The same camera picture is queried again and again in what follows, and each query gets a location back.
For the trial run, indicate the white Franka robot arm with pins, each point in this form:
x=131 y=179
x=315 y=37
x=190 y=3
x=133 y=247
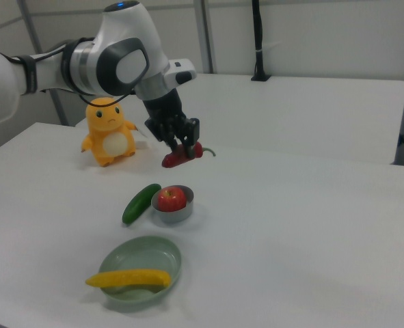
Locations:
x=126 y=34

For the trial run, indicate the black clamped pole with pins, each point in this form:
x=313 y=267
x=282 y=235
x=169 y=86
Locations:
x=258 y=37

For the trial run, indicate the wide grey metal frame post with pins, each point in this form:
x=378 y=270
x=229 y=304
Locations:
x=206 y=37

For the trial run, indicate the green plastic plate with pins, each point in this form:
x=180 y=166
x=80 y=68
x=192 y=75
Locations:
x=143 y=254

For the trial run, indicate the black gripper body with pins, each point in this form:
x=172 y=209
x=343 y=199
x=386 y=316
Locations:
x=164 y=116

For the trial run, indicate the orange plush toy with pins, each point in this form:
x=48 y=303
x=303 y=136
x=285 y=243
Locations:
x=107 y=143

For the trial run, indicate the round metal bowl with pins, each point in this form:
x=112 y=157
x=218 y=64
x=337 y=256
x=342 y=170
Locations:
x=174 y=217

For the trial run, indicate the slim grey metal frame post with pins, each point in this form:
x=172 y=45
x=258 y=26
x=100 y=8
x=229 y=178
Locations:
x=61 y=109

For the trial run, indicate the red chili pepper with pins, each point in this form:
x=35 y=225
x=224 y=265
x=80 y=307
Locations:
x=172 y=160

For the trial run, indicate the red apple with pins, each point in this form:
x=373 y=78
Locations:
x=171 y=199

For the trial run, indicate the green cucumber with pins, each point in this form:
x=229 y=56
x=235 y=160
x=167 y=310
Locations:
x=138 y=205

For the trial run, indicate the yellow banana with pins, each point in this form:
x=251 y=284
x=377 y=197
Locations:
x=130 y=277

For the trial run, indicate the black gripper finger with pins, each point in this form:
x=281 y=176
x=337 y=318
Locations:
x=192 y=135
x=172 y=141

